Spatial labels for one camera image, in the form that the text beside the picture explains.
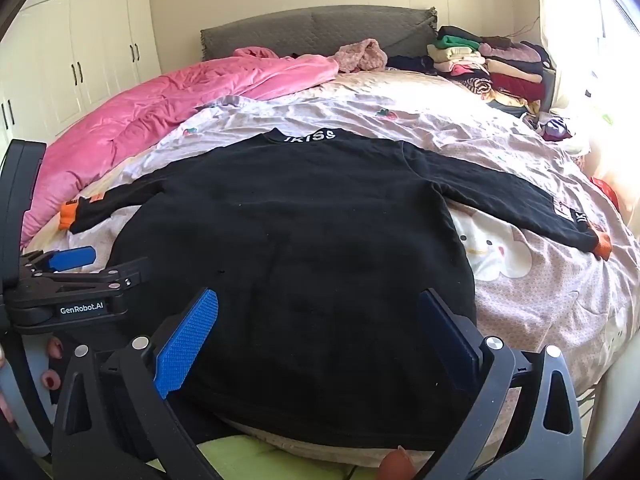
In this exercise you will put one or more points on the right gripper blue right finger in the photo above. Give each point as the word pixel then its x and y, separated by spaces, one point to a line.
pixel 544 438

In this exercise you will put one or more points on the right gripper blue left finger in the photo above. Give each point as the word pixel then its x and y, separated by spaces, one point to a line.
pixel 113 419

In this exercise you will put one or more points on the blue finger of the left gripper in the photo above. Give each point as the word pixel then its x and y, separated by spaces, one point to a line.
pixel 72 279
pixel 68 259

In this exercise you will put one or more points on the black sweater orange cuffs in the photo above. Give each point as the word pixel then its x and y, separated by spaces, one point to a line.
pixel 318 248

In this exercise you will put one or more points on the stack of folded clothes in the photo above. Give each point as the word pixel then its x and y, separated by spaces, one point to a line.
pixel 514 76

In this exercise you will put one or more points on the right hand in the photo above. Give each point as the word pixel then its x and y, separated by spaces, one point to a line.
pixel 396 465

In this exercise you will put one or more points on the pink quilted comforter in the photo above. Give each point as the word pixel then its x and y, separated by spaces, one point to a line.
pixel 138 118

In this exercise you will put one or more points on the pink knitted garment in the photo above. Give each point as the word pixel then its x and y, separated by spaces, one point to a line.
pixel 362 56

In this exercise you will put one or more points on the purple small garment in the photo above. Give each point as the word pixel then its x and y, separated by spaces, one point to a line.
pixel 552 128

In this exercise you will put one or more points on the dark navy garment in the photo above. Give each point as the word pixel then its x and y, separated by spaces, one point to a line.
pixel 420 64

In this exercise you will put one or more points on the grey quilted headboard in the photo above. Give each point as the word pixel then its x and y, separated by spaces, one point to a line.
pixel 323 29

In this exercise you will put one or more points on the white window curtain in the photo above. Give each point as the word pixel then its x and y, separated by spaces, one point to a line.
pixel 595 49

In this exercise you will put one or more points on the white wardrobe with black handles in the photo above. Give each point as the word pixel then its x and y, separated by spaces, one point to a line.
pixel 62 59

